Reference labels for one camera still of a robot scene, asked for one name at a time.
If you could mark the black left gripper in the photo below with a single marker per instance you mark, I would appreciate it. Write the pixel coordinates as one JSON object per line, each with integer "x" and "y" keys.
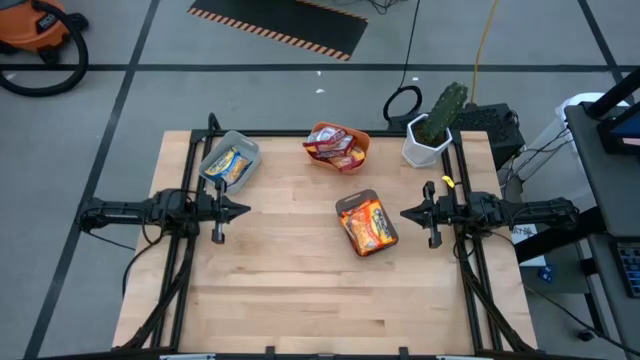
{"x": 218, "y": 210}

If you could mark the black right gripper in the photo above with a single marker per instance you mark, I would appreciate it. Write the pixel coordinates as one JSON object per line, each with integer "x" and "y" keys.
{"x": 445, "y": 212}

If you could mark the blue soy sauce ramen pack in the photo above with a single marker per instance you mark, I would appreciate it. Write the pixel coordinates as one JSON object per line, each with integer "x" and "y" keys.
{"x": 222, "y": 162}
{"x": 241, "y": 170}

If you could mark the orange chicken ramen noodle pack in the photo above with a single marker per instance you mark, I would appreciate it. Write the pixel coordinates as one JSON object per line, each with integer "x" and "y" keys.
{"x": 347, "y": 220}
{"x": 372, "y": 230}

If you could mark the red roast beef ramen pack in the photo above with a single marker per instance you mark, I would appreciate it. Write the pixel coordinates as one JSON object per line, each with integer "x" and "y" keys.
{"x": 325, "y": 136}
{"x": 352, "y": 161}
{"x": 345, "y": 148}

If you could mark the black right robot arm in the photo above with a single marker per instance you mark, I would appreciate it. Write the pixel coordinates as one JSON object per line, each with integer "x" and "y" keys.
{"x": 525, "y": 212}

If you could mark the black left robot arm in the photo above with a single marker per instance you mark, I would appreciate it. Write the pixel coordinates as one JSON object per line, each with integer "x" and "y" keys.
{"x": 125, "y": 212}

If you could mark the yellow tag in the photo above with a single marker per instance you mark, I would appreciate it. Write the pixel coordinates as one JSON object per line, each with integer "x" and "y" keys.
{"x": 448, "y": 181}

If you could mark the white plant pot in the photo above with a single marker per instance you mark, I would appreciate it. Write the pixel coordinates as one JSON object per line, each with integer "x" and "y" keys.
{"x": 417, "y": 155}

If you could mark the light grey plastic bin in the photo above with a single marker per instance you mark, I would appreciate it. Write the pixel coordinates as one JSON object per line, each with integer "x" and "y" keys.
{"x": 235, "y": 139}

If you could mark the clear plastic bin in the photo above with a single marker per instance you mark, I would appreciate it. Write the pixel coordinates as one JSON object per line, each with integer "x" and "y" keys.
{"x": 350, "y": 197}

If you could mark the orange plastic bin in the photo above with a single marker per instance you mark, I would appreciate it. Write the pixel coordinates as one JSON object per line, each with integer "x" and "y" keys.
{"x": 362, "y": 140}

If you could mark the green cactus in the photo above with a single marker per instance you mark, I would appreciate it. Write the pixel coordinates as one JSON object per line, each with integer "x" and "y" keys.
{"x": 442, "y": 112}

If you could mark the black computer box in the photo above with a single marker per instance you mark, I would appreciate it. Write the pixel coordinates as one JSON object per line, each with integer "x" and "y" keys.
{"x": 490, "y": 130}

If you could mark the white paper sheet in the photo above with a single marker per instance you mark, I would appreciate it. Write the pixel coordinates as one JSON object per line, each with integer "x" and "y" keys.
{"x": 530, "y": 250}

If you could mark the dark grey desk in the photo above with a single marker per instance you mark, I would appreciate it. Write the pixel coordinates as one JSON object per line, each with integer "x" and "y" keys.
{"x": 610, "y": 190}

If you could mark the black striped floor mat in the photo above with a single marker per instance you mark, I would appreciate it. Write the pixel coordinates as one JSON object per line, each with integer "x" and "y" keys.
{"x": 280, "y": 20}

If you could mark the orange shop vacuum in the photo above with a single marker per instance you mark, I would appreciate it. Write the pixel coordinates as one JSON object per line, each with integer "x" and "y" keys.
{"x": 84, "y": 55}
{"x": 30, "y": 25}

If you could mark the black keyboard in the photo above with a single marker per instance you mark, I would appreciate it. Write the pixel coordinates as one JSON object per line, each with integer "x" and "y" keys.
{"x": 631, "y": 270}

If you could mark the black metal table frame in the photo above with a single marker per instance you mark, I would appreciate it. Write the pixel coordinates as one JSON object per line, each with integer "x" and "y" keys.
{"x": 280, "y": 133}

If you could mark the silver aluminium extrusion post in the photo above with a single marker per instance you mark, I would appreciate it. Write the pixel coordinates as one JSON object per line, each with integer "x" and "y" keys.
{"x": 187, "y": 357}
{"x": 457, "y": 357}

